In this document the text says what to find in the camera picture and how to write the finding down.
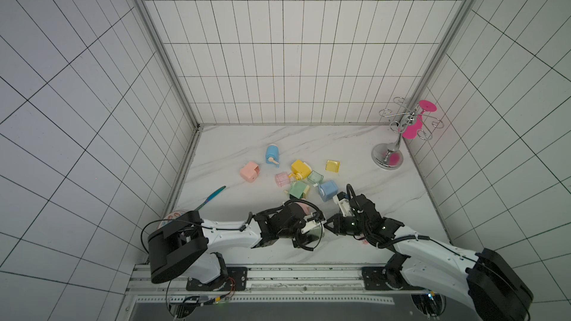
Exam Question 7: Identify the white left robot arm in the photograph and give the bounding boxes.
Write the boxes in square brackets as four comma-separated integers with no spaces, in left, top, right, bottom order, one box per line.
[147,199,326,285]

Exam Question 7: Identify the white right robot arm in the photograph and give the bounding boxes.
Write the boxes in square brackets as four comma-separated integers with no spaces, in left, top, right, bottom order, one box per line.
[326,185,534,320]

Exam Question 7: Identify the mint green pencil sharpener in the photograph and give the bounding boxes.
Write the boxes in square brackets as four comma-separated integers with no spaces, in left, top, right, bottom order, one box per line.
[287,181,311,199]

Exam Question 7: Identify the clear pink sharpener tray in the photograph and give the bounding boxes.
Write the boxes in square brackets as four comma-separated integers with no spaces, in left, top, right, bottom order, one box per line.
[274,172,291,188]

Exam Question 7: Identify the clear mint sharpener tray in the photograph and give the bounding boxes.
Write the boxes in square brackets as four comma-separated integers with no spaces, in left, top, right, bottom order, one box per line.
[306,170,324,186]

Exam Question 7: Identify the yellow pencil sharpener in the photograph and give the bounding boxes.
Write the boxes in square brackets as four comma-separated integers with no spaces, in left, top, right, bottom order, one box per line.
[288,160,312,181]

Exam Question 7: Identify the clear yellow sharpener tray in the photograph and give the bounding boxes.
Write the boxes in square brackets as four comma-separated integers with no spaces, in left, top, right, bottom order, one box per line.
[325,160,341,173]

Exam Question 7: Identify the chrome cup holder stand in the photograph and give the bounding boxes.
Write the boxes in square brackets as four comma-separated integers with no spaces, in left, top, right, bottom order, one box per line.
[371,97,444,170]

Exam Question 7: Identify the magenta plastic goblet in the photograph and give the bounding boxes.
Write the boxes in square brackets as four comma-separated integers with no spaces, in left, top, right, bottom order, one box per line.
[402,100,437,140]

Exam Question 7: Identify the patterned ceramic plate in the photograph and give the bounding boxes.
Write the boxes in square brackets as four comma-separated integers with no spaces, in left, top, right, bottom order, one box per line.
[158,210,188,229]

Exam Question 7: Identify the teal handled tool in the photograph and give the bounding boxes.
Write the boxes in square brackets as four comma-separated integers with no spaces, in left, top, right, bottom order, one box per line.
[196,186,226,211]

